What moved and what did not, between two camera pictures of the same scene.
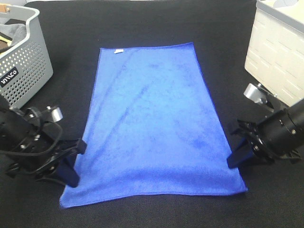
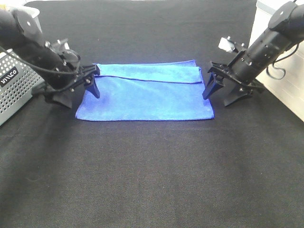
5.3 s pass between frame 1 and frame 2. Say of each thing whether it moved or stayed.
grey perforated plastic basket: stayed
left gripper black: moved
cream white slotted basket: stayed
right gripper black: moved
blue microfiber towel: moved
